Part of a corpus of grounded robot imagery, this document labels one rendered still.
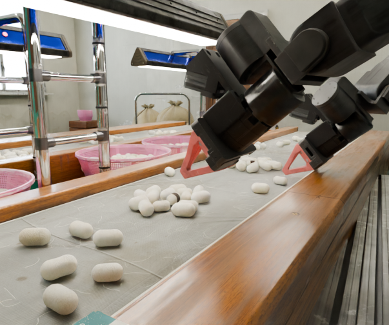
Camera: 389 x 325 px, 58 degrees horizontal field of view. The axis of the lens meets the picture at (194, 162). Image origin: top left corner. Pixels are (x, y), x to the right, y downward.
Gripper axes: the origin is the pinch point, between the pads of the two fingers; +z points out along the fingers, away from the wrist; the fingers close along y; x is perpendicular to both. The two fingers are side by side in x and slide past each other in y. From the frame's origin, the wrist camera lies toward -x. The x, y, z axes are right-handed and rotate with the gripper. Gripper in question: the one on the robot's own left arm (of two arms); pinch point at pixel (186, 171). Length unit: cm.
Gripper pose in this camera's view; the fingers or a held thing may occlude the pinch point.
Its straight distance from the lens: 52.3
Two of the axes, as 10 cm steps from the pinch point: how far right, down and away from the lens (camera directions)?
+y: -5.3, 1.6, -8.3
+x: 5.5, 8.1, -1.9
